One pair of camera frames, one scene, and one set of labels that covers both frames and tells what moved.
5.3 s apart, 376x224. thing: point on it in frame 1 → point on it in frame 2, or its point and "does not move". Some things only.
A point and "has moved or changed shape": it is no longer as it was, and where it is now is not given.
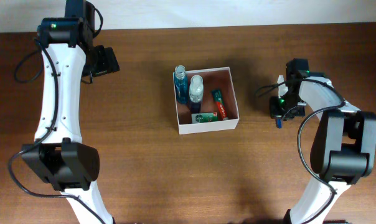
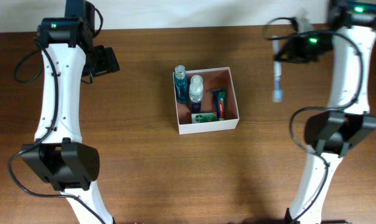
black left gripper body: [100, 62] does not move
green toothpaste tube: [216, 96] has moved or changed shape
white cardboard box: [213, 79] does not move
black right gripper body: [287, 106] → [304, 47]
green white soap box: [204, 117] does not move
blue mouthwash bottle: [180, 79] does not move
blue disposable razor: [279, 123] → [210, 91]
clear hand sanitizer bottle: [196, 93] does not move
